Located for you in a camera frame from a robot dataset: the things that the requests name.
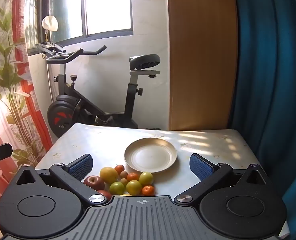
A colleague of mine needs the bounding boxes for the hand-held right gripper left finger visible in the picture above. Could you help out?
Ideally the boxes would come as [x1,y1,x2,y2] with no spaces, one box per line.
[16,154,107,204]

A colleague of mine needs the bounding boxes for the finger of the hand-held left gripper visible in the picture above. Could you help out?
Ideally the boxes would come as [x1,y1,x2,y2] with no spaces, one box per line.
[0,143,13,162]

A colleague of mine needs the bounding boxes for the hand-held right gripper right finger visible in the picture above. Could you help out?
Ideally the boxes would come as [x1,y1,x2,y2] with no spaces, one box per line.
[174,153,266,204]

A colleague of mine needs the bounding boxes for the green jujube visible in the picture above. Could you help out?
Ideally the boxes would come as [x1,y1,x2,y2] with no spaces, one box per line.
[139,172,154,187]
[126,180,142,195]
[109,181,125,195]

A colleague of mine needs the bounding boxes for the beige round plate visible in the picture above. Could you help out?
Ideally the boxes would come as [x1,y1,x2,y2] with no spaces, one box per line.
[124,138,177,173]

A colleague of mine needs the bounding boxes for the black exercise bike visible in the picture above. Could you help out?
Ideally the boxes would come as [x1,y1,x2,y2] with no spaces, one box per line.
[36,45,161,139]

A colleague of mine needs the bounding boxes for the plant printed curtain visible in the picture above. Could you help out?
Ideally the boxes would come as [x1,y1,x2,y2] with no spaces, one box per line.
[0,0,54,240]

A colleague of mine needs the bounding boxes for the wooden wardrobe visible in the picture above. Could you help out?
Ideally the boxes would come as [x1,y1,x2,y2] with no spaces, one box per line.
[166,0,239,131]

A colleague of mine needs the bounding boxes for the blue curtain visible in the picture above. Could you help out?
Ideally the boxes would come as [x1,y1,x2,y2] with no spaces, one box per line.
[228,0,296,240]

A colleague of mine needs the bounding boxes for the white cloth bundle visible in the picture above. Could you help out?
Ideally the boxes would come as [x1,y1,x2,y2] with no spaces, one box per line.
[42,15,59,32]

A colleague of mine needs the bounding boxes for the window with dark frame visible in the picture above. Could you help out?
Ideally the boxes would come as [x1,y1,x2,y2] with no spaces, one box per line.
[24,0,134,55]

